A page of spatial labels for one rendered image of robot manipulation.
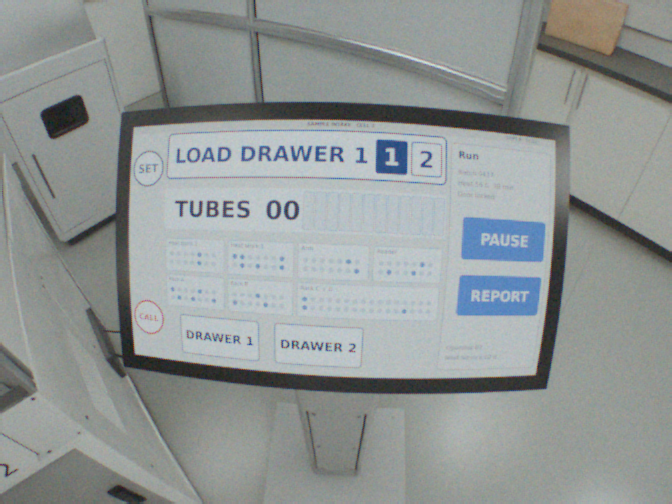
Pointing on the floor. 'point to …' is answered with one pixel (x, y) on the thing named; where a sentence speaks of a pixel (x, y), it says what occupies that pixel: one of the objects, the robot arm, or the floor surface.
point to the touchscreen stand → (336, 451)
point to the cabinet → (95, 409)
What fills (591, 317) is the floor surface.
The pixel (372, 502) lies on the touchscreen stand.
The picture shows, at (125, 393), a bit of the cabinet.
